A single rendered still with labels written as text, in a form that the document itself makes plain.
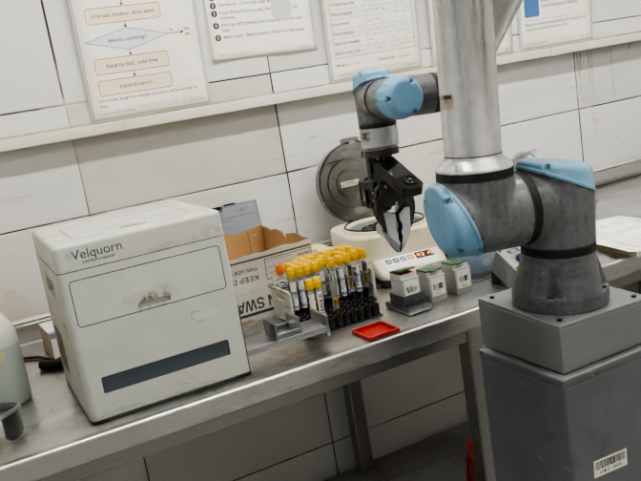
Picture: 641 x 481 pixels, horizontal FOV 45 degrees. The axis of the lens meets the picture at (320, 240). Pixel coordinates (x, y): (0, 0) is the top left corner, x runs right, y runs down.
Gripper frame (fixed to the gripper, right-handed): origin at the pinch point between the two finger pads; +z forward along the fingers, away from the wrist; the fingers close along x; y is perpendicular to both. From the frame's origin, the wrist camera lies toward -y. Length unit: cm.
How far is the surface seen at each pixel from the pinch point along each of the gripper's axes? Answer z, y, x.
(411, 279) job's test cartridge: 6.6, -2.2, -0.1
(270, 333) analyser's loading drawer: 8.5, -2.7, 31.9
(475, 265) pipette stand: 10.0, 4.0, -20.8
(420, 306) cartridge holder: 11.9, -4.5, 0.2
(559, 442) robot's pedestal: 24, -46, 5
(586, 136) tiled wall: -3, 56, -109
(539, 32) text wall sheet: -38, 55, -93
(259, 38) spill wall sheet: -48, 56, -2
